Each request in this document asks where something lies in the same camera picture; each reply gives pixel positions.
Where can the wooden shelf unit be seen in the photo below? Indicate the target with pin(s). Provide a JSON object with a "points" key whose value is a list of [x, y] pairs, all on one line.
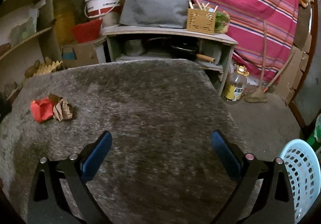
{"points": [[27, 35]]}

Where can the green vegetables bundle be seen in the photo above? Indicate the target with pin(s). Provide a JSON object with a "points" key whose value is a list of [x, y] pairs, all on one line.
{"points": [[222, 22]]}

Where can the straw broom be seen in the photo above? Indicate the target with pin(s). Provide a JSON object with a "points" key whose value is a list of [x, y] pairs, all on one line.
{"points": [[259, 95]]}

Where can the wooden rolling pin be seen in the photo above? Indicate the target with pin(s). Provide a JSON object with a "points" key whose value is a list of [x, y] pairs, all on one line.
{"points": [[205, 58]]}

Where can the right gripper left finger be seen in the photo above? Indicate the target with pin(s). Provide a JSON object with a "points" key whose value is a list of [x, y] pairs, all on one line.
{"points": [[47, 201]]}

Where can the clear oil bottle yellow label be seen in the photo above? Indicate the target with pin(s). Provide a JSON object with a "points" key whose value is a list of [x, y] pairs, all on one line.
{"points": [[236, 84]]}

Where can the red plastic basket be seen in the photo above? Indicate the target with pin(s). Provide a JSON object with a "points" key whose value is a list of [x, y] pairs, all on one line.
{"points": [[88, 31]]}

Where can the small brown paper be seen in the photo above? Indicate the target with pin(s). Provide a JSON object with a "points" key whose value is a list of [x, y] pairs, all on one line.
{"points": [[62, 110]]}

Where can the red paper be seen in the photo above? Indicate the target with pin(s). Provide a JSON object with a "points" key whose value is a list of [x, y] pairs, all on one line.
{"points": [[42, 110]]}

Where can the white plastic bucket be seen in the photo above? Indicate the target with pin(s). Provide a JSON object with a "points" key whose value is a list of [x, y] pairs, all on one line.
{"points": [[100, 8]]}

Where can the cardboard box blue print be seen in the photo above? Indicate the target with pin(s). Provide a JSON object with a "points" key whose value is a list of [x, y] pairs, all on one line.
{"points": [[78, 55]]}

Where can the grey cloth cover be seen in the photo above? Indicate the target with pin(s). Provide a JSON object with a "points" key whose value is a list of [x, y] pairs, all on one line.
{"points": [[155, 13]]}

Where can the grey wooden side cabinet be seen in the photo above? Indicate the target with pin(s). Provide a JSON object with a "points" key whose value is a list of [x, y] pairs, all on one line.
{"points": [[127, 43]]}

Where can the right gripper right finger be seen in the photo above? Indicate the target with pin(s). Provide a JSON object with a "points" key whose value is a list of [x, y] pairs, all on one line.
{"points": [[274, 203]]}

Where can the tan cutlery holder box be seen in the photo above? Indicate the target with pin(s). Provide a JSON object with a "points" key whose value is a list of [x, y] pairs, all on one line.
{"points": [[201, 21]]}

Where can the light blue plastic basket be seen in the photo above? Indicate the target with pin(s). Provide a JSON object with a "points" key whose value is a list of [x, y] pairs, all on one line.
{"points": [[303, 171]]}

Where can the grey shaggy table mat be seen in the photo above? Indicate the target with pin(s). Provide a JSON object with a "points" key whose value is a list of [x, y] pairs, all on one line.
{"points": [[161, 114]]}

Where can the egg carton tray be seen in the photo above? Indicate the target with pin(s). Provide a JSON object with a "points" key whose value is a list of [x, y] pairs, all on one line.
{"points": [[46, 69]]}

